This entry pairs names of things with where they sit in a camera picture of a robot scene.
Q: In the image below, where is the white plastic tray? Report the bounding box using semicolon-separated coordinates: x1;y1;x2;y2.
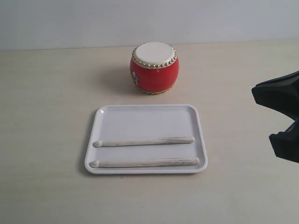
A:
85;104;208;175

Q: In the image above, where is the small red drum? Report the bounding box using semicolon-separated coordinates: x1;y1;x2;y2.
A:
130;42;179;94

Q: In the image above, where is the whitewashed drumstick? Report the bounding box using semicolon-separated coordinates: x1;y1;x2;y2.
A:
89;157;199;168
93;136;195;147

